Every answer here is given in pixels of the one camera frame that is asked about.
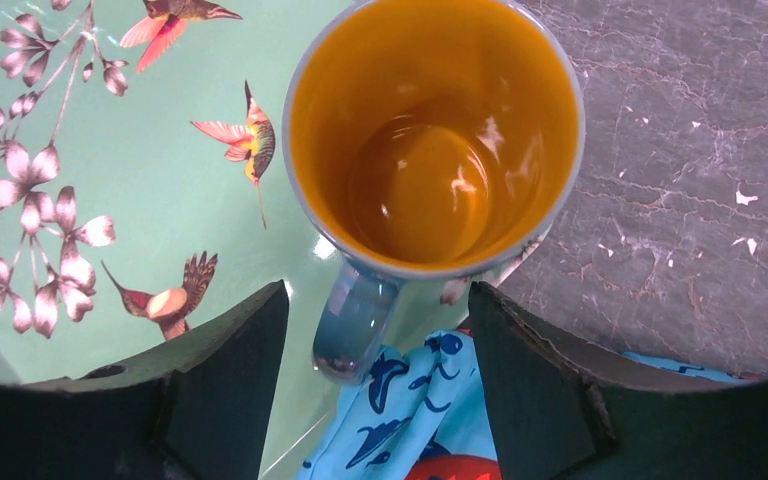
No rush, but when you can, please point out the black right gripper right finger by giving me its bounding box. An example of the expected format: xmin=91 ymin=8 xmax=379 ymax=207
xmin=468 ymin=282 xmax=768 ymax=479

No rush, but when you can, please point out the small cup orange inside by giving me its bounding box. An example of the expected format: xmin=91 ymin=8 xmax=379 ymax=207
xmin=281 ymin=1 xmax=585 ymax=384

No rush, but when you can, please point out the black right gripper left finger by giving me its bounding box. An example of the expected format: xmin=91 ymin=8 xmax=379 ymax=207
xmin=0 ymin=281 xmax=289 ymax=479

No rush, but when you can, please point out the green floral tray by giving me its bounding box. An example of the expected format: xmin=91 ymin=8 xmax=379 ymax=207
xmin=0 ymin=0 xmax=544 ymax=480

